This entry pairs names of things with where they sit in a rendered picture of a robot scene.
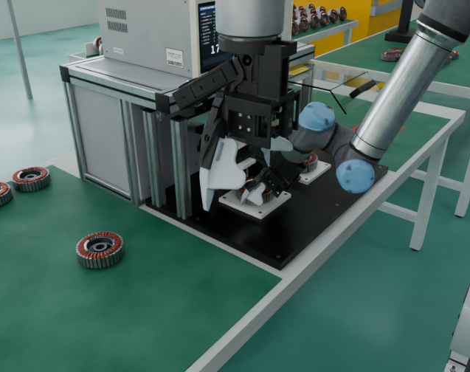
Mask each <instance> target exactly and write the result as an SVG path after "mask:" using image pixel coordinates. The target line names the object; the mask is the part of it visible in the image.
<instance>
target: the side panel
mask: <svg viewBox="0 0 470 372"><path fill-rule="evenodd" d="M62 83H63V90H64V94H65V98H66V106H67V111H68V115H69V122H70V126H71V130H72V138H73V142H74V147H75V153H76V158H77V165H78V170H79V174H80V178H81V179H83V180H84V181H86V182H88V183H90V184H92V185H94V186H96V187H98V188H100V189H102V190H104V191H106V192H108V193H110V194H112V195H114V196H116V197H118V198H120V199H122V200H125V201H127V202H129V203H131V204H133V205H135V206H137V207H140V206H141V204H145V200H143V201H142V200H140V198H139V186H138V179H137V173H136V161H135V154H134V142H133V136H132V129H131V117H130V111H129V104H128V101H126V100H121V99H119V98H116V97H112V96H109V95H107V94H103V93H100V92H96V91H93V90H91V89H86V88H83V87H81V86H77V85H74V84H71V83H67V82H64V81H62Z"/></svg>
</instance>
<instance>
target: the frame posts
mask: <svg viewBox="0 0 470 372"><path fill-rule="evenodd" d="M312 97H313V88H312V87H308V86H302V91H301V101H300V113H301V112H302V111H303V109H304V108H305V107H306V106H307V105H308V104H309V103H312ZM142 113H143V120H144V127H145V141H146V148H147V156H148V170H149V177H150V185H151V198H152V204H153V205H156V206H157V207H161V206H162V204H167V202H166V193H165V176H164V167H163V158H162V141H161V132H160V123H159V120H157V117H156V110H154V109H151V108H144V109H143V110H142ZM170 126H171V136H172V147H173V166H174V177H175V188H176V207H177V216H178V217H179V218H180V217H182V218H183V219H184V220H185V219H187V217H188V216H189V217H191V215H192V203H191V189H190V162H189V148H188V134H187V117H183V116H181V115H177V116H175V117H171V118H170Z"/></svg>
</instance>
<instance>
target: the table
mask: <svg viewBox="0 0 470 372"><path fill-rule="evenodd" d="M294 10H296V12H295V11H294ZM306 11H307V12H308V15H307V13H306ZM306 11H305V8H304V7H303V6H302V5H300V6H299V7H296V6H295V5H294V4H293V15H292V28H291V39H292V40H293V41H297V42H299V43H304V44H307V43H310V42H312V41H316V40H319V39H321V38H325V37H328V36H330V35H334V34H337V33H339V32H343V31H345V34H344V41H343V46H345V45H348V44H350V42H351V36H352V29H353V28H354V27H357V26H358V25H359V20H352V19H346V18H347V12H346V9H345V8H344V7H339V8H338V9H337V12H336V11H335V9H331V10H329V11H328V14H327V12H326V9H325V8H324V7H323V6H320V7H318V8H317V11H316V8H315V6H314V5H313V4H312V3H310V4H308V5H307V6H306ZM296 13H297V17H296V16H295V15H296ZM317 15H318V18H317ZM306 18H308V20H307V19H306ZM329 20H330V21H329ZM295 21H297V24H298V25H297V24H296V22H295ZM319 22H320V24H319ZM309 26H310V27H309ZM298 27H299V29H300V30H298ZM99 43H100V44H99ZM93 46H94V50H95V51H96V52H97V53H98V54H96V55H90V56H86V53H85V52H79V53H75V54H72V55H69V62H70V63H72V62H75V61H81V60H85V59H88V58H94V57H97V56H101V55H103V45H102V40H101V36H100V37H98V38H96V39H95V40H94V43H93Z"/></svg>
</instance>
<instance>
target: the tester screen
mask: <svg viewBox="0 0 470 372"><path fill-rule="evenodd" d="M199 15H200V36H201V70H202V71H203V70H205V69H209V68H212V67H214V66H219V65H221V64H222V63H224V62H225V61H228V60H230V59H232V58H233V54H232V58H229V59H226V60H223V61H219V62H217V63H212V64H210V65H207V66H203V60H206V59H208V58H213V57H216V56H219V55H223V54H226V53H228V52H219V53H217V54H214V55H210V46H212V45H214V44H218V35H219V33H218V32H217V31H216V25H215V4H213V5H208V6H204V7H199Z"/></svg>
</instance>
